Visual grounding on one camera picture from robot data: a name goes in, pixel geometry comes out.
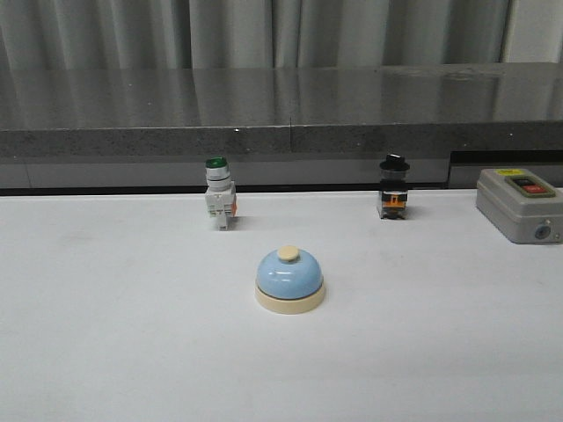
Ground blue cream desk bell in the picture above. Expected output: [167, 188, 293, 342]
[255, 245, 326, 315]

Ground grey granite counter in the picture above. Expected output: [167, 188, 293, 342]
[1, 63, 562, 194]

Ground grey curtain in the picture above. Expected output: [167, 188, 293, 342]
[1, 1, 562, 70]

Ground green pushbutton switch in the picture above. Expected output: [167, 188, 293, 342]
[205, 156, 237, 230]

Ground black rotary selector switch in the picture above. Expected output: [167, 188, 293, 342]
[377, 154, 410, 220]

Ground grey on-off switch box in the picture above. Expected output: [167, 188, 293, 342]
[476, 168, 562, 244]

